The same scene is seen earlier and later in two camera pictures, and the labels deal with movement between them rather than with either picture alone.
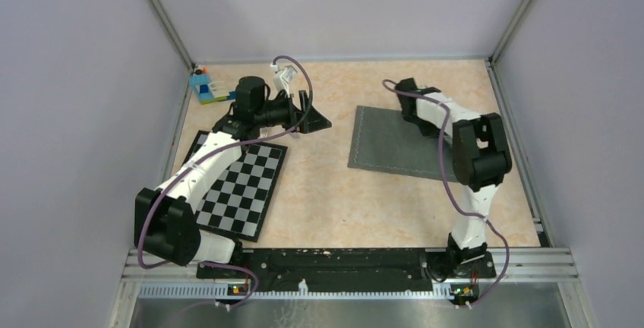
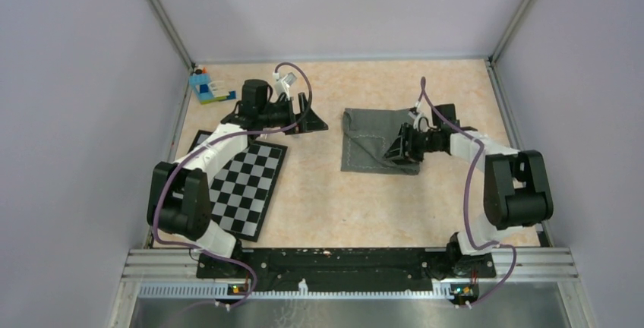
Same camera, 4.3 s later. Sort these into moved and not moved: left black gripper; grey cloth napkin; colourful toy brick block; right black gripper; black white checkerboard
Moved: right black gripper; grey cloth napkin
Not moved: colourful toy brick block; left black gripper; black white checkerboard
